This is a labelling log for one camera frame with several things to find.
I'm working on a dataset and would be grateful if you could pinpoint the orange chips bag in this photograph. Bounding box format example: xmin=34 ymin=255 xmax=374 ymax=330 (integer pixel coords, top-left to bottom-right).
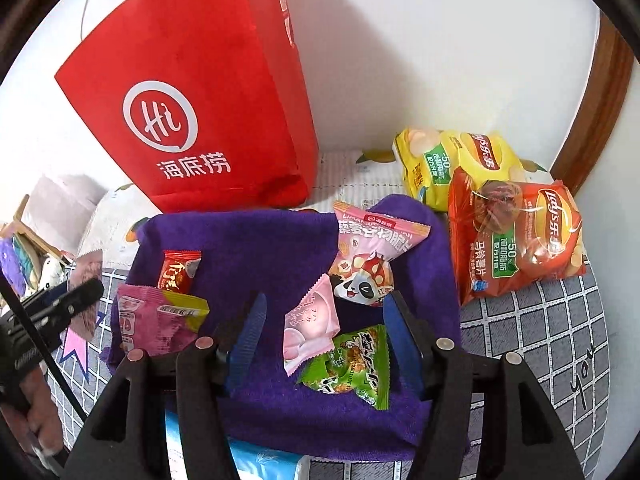
xmin=447 ymin=167 xmax=587 ymax=306

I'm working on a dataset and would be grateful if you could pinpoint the red paper bag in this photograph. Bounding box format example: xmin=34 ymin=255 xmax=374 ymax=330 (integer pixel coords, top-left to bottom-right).
xmin=54 ymin=0 xmax=321 ymax=213

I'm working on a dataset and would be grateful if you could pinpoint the magenta snack packet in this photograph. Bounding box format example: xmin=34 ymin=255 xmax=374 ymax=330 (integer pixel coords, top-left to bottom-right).
xmin=111 ymin=284 xmax=210 ymax=356

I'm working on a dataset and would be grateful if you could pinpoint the pink paper star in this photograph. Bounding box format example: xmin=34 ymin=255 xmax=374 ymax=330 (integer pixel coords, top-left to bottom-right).
xmin=59 ymin=310 xmax=108 ymax=383

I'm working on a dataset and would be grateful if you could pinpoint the red snack packet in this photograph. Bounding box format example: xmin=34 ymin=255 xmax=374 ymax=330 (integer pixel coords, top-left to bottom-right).
xmin=158 ymin=250 xmax=202 ymax=295

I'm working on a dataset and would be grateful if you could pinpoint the pink panda snack packet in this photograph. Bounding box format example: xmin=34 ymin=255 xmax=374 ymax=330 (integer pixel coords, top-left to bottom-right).
xmin=327 ymin=200 xmax=432 ymax=308

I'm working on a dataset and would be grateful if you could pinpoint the purple cloth tray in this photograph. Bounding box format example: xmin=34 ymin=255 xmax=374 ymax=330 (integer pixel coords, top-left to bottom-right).
xmin=100 ymin=194 xmax=471 ymax=461

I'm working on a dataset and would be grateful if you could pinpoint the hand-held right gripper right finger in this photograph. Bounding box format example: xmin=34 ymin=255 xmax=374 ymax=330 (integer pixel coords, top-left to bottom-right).
xmin=382 ymin=290 xmax=586 ymax=480

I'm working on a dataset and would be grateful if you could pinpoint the black cable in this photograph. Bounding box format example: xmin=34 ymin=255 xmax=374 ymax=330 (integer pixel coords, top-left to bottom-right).
xmin=0 ymin=260 xmax=88 ymax=423

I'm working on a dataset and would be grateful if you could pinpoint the grey checked tablecloth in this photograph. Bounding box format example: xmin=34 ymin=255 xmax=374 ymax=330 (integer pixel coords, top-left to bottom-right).
xmin=47 ymin=260 xmax=608 ymax=480

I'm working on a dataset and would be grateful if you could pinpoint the yellow chips bag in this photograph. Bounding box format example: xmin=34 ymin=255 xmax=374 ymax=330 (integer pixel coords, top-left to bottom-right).
xmin=392 ymin=127 xmax=526 ymax=211

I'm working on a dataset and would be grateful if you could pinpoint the person's left hand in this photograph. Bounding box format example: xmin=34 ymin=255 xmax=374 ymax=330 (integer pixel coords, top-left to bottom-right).
xmin=20 ymin=375 xmax=68 ymax=461

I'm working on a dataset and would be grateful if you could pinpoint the blue tissue box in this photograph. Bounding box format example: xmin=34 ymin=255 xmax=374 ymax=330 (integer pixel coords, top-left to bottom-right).
xmin=165 ymin=407 xmax=311 ymax=480

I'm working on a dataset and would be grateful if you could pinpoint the light pink peach packet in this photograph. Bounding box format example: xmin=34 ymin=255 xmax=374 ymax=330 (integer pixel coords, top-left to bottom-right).
xmin=282 ymin=275 xmax=342 ymax=377

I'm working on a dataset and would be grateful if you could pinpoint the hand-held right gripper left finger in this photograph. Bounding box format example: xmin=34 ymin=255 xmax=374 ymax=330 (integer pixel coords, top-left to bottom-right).
xmin=65 ymin=292 xmax=268 ymax=480

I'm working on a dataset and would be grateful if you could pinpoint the white pink snack packet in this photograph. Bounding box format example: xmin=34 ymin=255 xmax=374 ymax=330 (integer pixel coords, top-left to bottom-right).
xmin=64 ymin=250 xmax=105 ymax=341

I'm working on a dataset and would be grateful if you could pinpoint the colourful printed bedding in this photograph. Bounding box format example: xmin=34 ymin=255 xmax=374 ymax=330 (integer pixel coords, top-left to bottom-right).
xmin=0 ymin=237 xmax=66 ymax=301

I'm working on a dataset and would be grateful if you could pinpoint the brown wooden door frame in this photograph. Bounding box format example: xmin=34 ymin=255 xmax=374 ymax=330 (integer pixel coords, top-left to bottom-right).
xmin=550 ymin=10 xmax=636 ymax=196

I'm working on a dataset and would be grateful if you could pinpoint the white plastic shopping bag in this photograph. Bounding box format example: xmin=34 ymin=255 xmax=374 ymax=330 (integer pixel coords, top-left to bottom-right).
xmin=25 ymin=174 xmax=108 ymax=246

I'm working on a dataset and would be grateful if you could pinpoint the green snack packet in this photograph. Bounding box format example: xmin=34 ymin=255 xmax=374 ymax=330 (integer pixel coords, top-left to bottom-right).
xmin=300 ymin=325 xmax=391 ymax=411

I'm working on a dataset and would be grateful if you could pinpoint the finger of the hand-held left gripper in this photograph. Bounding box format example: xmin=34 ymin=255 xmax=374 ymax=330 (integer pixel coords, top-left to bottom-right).
xmin=22 ymin=277 xmax=106 ymax=333

